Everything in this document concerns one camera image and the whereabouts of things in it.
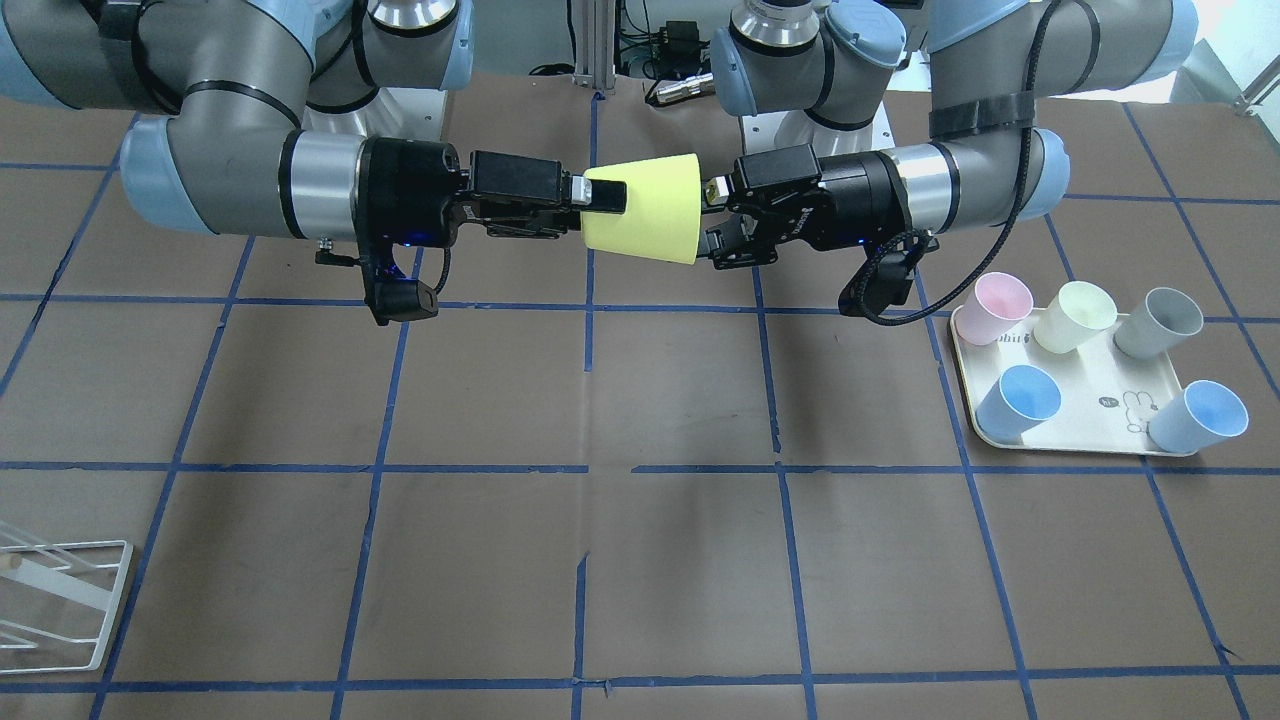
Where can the yellow plastic cup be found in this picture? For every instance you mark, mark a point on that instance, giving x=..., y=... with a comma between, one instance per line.
x=662, y=217

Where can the blue plastic cup near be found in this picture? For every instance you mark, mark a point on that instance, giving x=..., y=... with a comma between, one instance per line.
x=1023, y=398

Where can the blue plastic cup far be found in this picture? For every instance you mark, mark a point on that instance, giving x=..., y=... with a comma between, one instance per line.
x=1204, y=414

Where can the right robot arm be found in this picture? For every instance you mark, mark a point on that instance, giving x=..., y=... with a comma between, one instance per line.
x=224, y=86

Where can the pink plastic cup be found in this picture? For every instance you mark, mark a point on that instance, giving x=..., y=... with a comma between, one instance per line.
x=997, y=303

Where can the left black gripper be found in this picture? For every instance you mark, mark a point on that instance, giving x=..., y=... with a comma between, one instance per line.
x=858, y=195

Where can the cream serving tray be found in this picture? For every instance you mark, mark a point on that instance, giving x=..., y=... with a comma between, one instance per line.
x=1107, y=397

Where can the blue plastic cup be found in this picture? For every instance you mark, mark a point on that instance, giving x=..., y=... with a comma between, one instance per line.
x=1204, y=414
x=1023, y=398

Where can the pale green plastic cup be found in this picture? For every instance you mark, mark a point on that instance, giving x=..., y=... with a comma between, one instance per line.
x=1079, y=312

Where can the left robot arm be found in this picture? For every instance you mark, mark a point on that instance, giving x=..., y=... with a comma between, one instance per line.
x=991, y=61

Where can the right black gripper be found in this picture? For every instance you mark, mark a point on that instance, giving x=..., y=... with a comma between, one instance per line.
x=408, y=188

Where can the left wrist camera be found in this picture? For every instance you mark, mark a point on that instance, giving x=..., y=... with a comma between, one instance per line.
x=887, y=275

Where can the white wire cup rack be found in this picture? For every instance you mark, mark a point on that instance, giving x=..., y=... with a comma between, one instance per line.
x=60, y=602

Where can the grey plastic cup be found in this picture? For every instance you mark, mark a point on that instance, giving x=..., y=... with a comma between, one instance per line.
x=1163, y=319

